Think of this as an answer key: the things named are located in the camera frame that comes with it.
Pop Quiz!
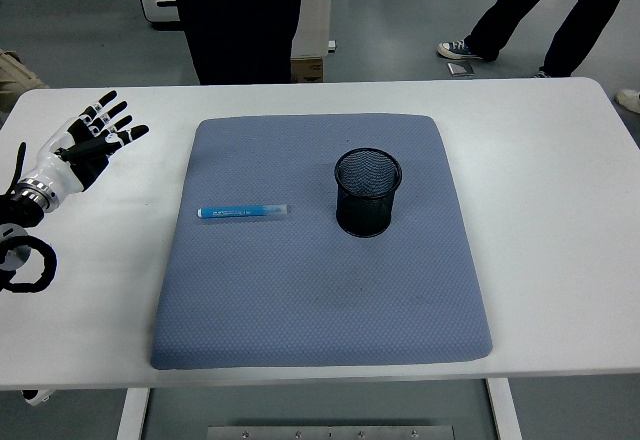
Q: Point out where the white table leg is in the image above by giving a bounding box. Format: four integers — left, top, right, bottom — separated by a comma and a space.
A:
485, 377, 524, 440
115, 388, 151, 440

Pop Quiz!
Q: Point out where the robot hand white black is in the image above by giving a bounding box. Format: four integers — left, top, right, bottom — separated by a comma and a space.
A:
24, 89, 150, 195

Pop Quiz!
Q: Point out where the person in dark trousers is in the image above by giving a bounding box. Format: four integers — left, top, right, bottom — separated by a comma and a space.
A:
117, 0, 337, 86

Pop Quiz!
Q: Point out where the blue-grey quilted mat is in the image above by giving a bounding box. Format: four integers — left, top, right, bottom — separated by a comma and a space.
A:
149, 113, 494, 371

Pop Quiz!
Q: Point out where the brown cardboard box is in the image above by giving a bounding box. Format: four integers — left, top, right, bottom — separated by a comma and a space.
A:
290, 56, 325, 84

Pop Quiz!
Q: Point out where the white black object under table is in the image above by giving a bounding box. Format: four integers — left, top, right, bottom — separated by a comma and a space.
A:
20, 388, 53, 407

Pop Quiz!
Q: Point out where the person's white shoe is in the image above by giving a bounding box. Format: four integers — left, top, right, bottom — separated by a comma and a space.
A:
614, 88, 640, 115

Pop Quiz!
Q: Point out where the person with blue sneakers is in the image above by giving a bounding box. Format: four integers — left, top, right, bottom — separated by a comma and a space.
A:
437, 0, 621, 80

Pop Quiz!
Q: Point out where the blue marker pen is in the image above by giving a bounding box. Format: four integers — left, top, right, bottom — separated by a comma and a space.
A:
195, 203, 293, 220

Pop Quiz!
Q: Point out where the white cabinet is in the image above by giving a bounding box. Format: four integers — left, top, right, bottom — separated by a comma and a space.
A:
291, 0, 337, 59

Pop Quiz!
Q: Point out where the white mobile device base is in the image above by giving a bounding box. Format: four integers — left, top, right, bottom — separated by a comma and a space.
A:
138, 0, 184, 31

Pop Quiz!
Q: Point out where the black mesh pen holder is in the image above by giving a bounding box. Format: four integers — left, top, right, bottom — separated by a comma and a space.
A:
333, 147, 403, 239

